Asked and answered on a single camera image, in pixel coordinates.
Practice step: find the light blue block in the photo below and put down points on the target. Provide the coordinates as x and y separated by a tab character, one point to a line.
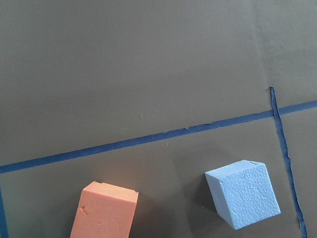
242	193

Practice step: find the left orange foam block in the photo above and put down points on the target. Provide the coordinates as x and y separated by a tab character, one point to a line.
104	211

